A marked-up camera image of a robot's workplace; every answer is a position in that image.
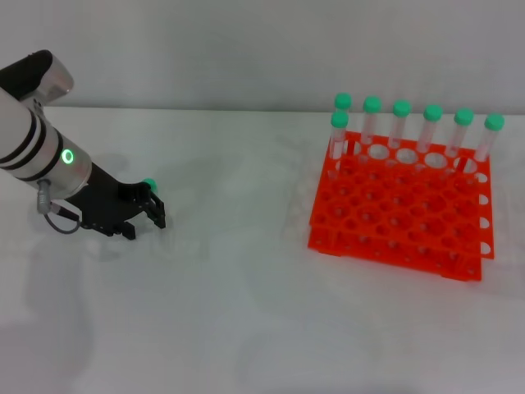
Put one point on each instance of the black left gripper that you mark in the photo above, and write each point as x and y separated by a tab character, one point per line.
102	201

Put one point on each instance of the green capped clear test tube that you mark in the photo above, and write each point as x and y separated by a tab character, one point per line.
372	103
401	108
432	112
494	121
339	119
150	182
464	116
343	100

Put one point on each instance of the orange plastic test tube rack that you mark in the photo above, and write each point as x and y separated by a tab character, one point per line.
322	205

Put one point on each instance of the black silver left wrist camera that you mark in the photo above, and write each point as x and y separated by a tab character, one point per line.
45	78

